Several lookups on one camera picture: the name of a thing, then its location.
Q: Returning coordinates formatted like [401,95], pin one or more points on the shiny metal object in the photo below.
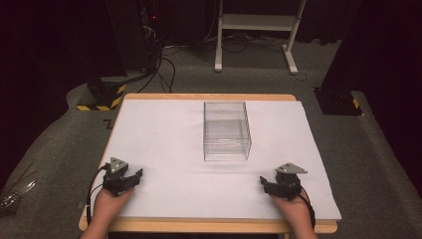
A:
[15,195]

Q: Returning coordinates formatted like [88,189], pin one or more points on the black stand with hazard stripes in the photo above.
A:
[106,93]

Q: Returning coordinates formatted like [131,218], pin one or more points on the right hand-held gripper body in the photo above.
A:
[288,181]

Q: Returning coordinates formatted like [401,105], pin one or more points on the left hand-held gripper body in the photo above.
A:
[115,172]

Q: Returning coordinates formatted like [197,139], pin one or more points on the person's left hand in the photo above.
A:
[107,205]

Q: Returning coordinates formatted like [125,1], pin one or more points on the white metal stand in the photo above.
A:
[257,22]

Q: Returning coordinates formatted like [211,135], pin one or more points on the clear plastic box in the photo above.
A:
[227,132]

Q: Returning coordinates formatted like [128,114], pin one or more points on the white board sheet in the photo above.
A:
[185,166]

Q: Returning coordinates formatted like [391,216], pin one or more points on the wooden table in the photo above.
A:
[212,226]

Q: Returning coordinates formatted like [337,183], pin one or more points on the person's right hand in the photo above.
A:
[294,210]

